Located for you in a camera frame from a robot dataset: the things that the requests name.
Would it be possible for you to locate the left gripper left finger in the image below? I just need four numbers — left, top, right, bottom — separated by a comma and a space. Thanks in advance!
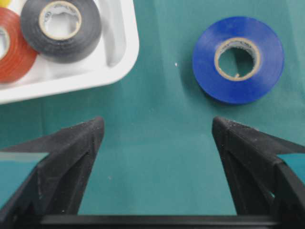
0, 117, 104, 229

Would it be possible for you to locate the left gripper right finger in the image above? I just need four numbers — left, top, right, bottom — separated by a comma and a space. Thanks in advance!
212, 117, 305, 229

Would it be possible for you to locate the red tape roll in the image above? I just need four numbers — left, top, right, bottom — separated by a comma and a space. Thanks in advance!
0, 7, 38, 83

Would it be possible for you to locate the black tape roll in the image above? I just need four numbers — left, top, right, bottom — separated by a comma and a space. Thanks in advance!
20, 0, 102, 63

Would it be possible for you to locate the yellow tape roll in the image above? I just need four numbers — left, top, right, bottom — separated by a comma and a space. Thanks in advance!
0, 0, 11, 8

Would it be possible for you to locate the blue tape roll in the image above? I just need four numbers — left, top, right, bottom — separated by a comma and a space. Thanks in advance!
193, 16, 285, 104

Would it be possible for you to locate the white plastic tray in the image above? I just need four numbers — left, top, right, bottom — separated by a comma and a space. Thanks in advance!
0, 0, 139, 104

